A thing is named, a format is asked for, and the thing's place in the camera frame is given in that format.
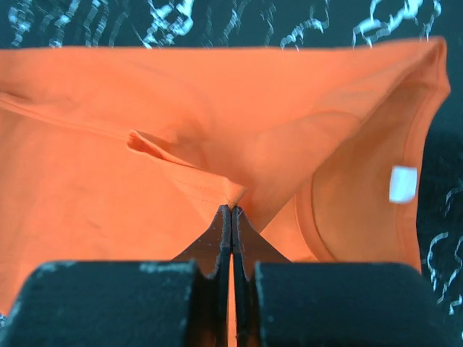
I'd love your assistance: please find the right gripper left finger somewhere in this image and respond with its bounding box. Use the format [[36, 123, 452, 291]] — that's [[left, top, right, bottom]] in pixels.
[[1, 205, 232, 346]]

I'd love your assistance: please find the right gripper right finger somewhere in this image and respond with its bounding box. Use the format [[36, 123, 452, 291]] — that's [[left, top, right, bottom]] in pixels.
[[231, 207, 456, 346]]

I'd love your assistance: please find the orange t shirt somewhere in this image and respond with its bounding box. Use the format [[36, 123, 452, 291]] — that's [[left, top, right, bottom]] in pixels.
[[1, 37, 450, 313]]

